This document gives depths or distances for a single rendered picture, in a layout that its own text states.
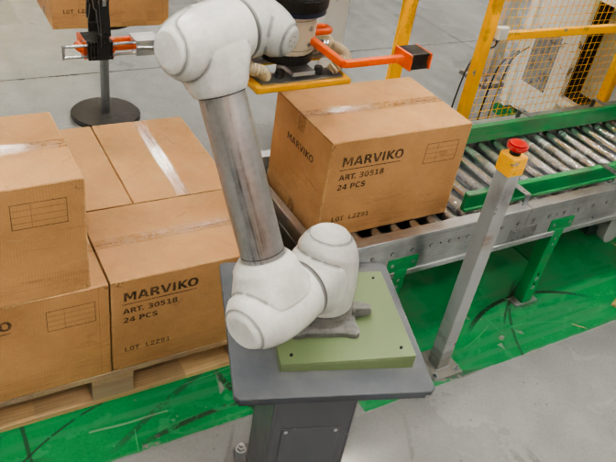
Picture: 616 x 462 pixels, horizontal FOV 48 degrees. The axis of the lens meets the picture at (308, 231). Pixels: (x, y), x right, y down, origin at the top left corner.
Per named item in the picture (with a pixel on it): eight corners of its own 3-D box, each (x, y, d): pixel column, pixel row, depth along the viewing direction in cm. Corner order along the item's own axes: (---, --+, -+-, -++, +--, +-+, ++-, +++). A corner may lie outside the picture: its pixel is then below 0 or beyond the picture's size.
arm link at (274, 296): (334, 323, 164) (274, 372, 149) (283, 312, 174) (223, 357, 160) (258, -12, 136) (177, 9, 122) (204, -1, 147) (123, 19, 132)
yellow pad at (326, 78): (335, 71, 228) (336, 57, 225) (350, 83, 222) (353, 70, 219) (242, 81, 212) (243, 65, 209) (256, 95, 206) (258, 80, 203)
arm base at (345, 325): (375, 338, 176) (379, 322, 173) (290, 339, 173) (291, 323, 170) (363, 292, 191) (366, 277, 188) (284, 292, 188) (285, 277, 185)
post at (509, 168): (438, 356, 286) (515, 147, 228) (448, 367, 282) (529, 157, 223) (425, 360, 283) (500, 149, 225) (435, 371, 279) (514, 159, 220)
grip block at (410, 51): (412, 58, 219) (416, 42, 216) (429, 69, 213) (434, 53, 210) (391, 60, 215) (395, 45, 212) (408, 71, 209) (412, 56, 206)
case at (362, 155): (389, 161, 300) (410, 76, 277) (445, 212, 273) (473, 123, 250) (266, 182, 272) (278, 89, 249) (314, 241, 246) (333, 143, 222)
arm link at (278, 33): (255, -28, 151) (211, -18, 142) (317, 8, 145) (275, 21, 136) (244, 27, 160) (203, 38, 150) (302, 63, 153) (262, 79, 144)
